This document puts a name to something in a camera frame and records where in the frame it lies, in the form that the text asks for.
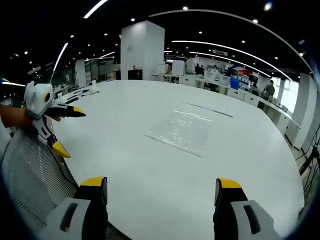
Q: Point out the long table slot cover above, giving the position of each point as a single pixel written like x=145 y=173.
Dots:
x=207 y=108

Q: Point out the slim white pillar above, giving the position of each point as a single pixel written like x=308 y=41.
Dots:
x=80 y=73

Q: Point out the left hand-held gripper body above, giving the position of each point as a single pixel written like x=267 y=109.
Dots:
x=37 y=100

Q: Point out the clear plastic resealable bag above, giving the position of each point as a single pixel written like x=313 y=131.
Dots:
x=180 y=131

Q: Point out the black bar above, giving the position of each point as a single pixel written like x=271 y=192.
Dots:
x=71 y=100

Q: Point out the small white object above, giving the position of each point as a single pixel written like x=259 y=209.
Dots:
x=94 y=87

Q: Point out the black cabinet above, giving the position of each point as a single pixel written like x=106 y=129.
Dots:
x=135 y=75

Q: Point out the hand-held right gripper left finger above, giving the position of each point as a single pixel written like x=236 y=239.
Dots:
x=93 y=215

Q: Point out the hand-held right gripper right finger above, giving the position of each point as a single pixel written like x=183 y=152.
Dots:
x=226 y=215

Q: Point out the blue box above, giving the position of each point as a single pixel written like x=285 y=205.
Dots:
x=235 y=83

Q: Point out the grey mesh chair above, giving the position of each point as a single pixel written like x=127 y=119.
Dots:
x=27 y=170

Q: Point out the large white square pillar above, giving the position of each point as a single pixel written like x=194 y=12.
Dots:
x=142 y=50

